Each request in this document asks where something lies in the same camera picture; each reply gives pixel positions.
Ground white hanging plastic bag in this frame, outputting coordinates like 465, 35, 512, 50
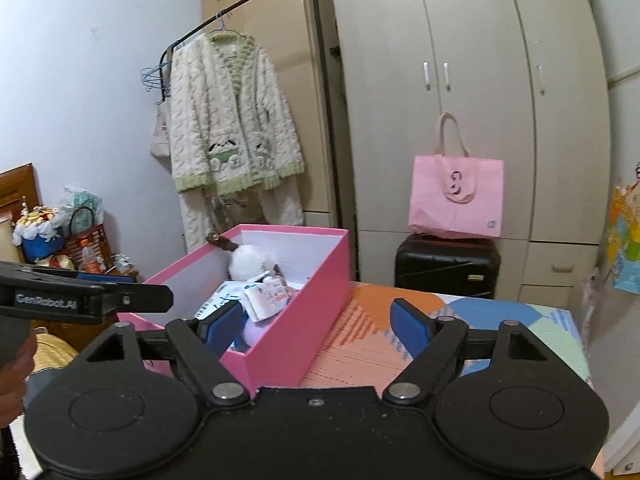
580, 267, 601, 321

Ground yellow bedding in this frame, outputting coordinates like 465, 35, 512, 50
27, 335, 76, 373

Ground pink tote bag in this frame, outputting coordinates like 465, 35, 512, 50
407, 112, 505, 239

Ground wooden headboard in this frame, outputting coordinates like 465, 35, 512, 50
0, 162, 41, 233

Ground green white plastic package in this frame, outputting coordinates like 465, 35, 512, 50
62, 185, 103, 226

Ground woven basket bag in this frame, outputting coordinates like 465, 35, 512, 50
65, 207, 113, 271

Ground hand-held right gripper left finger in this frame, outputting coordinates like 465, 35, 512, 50
75, 301, 251, 407

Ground white tissue pack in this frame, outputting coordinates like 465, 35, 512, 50
242, 280, 296, 323

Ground blue bucket with toys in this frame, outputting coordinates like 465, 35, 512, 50
12, 205, 68, 263

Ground white panda plush toy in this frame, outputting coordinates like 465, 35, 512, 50
206, 232, 281, 283

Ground black suitcase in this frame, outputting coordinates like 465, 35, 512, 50
394, 233, 502, 301

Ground colourful paper gift bag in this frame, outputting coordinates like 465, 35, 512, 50
605, 185, 640, 295

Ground beige wardrobe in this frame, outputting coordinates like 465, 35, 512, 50
327, 0, 613, 308

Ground blue white wipes pack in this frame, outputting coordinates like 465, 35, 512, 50
194, 282, 251, 321

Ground orange drink bottle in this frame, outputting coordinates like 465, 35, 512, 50
79, 240, 103, 273

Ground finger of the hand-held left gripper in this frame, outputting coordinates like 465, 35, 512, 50
102, 285, 174, 314
75, 271, 143, 287

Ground blue wire hangers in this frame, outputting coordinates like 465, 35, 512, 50
140, 62, 173, 93

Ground purple plush toy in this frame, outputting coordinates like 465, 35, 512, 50
231, 317, 278, 356

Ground canvas tote bag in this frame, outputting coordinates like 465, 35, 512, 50
150, 97, 173, 161

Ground wooden nightstand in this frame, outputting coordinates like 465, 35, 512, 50
30, 267, 141, 356

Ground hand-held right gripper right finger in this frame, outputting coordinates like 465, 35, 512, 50
382, 298, 551, 406

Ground pink cardboard box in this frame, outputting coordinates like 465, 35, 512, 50
116, 224, 351, 395

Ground cream fleece pajama jacket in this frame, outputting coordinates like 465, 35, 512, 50
167, 30, 306, 196

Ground patchwork tablecloth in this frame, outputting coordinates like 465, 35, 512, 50
300, 280, 593, 393

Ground person's left hand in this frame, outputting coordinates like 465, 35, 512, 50
0, 332, 38, 428

